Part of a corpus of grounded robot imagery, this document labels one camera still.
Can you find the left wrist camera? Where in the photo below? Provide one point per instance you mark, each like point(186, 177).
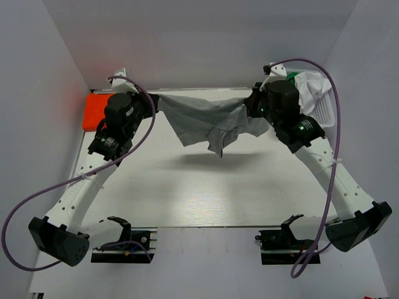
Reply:
point(121, 85)

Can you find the green t shirt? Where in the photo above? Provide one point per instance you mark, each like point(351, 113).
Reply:
point(291, 77)

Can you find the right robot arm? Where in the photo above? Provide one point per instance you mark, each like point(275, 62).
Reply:
point(359, 216)

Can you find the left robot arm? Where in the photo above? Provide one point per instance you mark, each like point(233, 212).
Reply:
point(60, 232)

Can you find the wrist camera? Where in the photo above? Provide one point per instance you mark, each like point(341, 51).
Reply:
point(121, 85)
point(274, 73)

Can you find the white plastic basket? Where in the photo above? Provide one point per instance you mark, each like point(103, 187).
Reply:
point(323, 112)

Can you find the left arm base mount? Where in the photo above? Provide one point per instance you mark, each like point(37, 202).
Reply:
point(133, 246)

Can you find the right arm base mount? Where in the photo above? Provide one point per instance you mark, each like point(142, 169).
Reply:
point(283, 244)

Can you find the folded orange t shirt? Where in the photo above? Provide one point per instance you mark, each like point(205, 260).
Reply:
point(94, 110)

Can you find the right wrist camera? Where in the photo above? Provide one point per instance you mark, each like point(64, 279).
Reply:
point(274, 73)

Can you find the grey t shirt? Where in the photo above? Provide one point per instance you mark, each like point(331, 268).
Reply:
point(196, 120)

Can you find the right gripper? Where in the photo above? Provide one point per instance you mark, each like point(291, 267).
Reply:
point(251, 101)

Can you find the white t shirt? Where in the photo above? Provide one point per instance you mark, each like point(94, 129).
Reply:
point(312, 86)

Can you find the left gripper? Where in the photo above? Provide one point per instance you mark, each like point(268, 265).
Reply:
point(143, 99)

